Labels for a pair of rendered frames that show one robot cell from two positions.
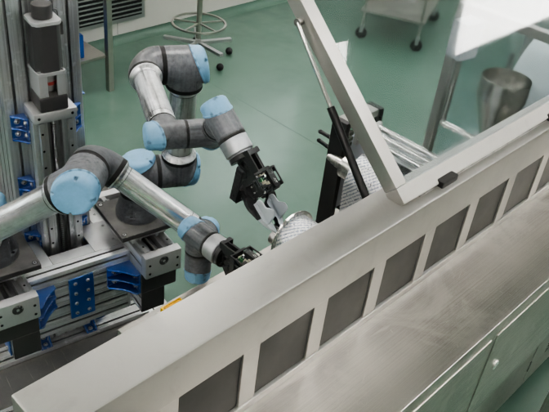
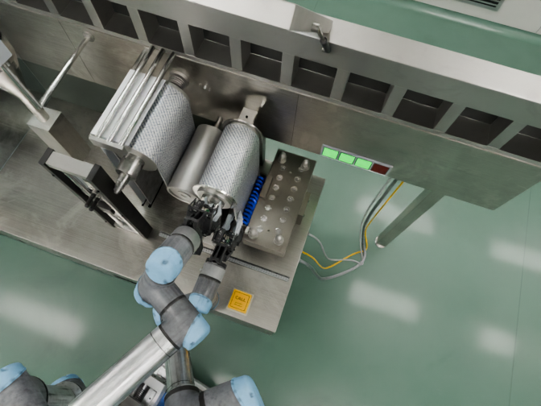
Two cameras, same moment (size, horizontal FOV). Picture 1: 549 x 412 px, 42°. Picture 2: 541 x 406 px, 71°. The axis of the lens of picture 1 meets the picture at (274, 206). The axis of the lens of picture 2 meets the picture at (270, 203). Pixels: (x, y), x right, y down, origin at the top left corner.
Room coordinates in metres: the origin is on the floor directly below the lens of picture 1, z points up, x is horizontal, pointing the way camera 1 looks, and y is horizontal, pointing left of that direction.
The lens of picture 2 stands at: (1.46, 0.43, 2.36)
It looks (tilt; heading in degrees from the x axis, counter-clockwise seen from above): 68 degrees down; 245
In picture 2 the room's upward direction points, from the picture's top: 4 degrees clockwise
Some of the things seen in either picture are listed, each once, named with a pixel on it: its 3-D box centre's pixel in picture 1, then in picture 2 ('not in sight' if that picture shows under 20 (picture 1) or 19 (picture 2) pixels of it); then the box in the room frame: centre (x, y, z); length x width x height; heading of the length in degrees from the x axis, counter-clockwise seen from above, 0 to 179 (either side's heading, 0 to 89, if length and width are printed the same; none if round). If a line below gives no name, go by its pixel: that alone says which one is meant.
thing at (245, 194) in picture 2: not in sight; (247, 188); (1.30, -0.11, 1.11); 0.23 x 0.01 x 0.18; 49
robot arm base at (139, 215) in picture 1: (137, 200); not in sight; (2.02, 0.47, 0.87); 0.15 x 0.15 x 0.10
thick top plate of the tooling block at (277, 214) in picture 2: not in sight; (280, 200); (1.19, -0.06, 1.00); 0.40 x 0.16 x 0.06; 49
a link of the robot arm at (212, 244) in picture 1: (218, 248); (212, 271); (1.51, 0.13, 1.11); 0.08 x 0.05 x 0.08; 139
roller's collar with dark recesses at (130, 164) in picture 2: (353, 170); (130, 167); (1.63, -0.20, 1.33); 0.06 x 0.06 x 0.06; 49
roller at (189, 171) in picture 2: not in sight; (198, 163); (1.44, -0.22, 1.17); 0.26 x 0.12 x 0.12; 49
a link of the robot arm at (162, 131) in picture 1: (152, 96); (113, 387); (1.79, 0.37, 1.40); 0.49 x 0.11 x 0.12; 22
